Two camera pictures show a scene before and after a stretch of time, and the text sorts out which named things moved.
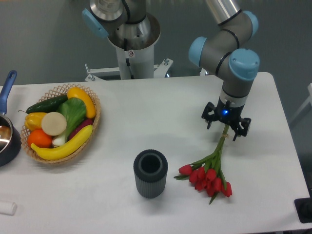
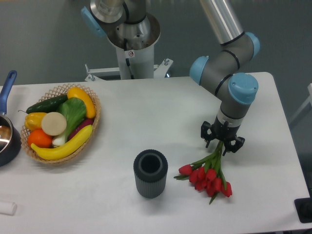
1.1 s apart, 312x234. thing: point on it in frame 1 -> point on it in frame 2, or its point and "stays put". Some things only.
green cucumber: x=50 y=106 stays put
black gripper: x=228 y=115 -> x=222 y=131
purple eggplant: x=87 y=122 stays put
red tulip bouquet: x=206 y=174 stays put
